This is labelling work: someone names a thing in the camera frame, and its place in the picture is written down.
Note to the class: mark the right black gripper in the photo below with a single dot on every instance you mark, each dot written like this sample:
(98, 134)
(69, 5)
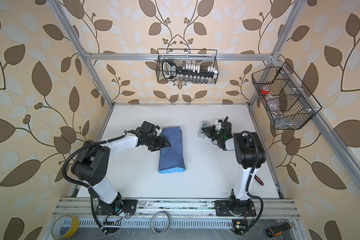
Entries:
(209, 131)

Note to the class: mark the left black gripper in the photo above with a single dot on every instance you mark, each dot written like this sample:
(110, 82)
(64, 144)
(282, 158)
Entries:
(164, 145)

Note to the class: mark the blue wrapping paper sheet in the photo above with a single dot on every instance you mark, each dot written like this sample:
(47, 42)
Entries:
(171, 158)

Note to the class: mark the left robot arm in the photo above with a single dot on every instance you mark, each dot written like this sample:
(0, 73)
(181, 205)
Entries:
(88, 165)

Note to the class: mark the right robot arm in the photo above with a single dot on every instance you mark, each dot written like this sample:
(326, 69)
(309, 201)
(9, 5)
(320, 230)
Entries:
(249, 152)

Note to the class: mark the black socket set holder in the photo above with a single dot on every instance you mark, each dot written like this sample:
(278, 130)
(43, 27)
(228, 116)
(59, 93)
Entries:
(190, 72)

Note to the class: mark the yellow tape roll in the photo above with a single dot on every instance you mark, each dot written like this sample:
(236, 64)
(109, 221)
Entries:
(65, 227)

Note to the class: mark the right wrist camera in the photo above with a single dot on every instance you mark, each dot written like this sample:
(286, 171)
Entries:
(218, 124)

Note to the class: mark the back wire basket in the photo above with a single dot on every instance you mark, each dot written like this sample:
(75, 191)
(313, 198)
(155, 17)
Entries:
(203, 57)

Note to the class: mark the wire basket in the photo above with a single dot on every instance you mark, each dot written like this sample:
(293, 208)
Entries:
(291, 102)
(203, 57)

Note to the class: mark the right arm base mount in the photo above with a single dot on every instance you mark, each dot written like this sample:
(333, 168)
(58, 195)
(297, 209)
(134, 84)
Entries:
(225, 208)

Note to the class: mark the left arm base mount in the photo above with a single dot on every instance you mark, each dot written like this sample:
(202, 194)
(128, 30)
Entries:
(125, 206)

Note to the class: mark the right wire basket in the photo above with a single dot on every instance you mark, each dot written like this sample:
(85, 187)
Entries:
(291, 102)

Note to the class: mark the orange handled screwdriver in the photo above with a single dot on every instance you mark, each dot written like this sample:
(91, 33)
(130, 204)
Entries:
(278, 230)

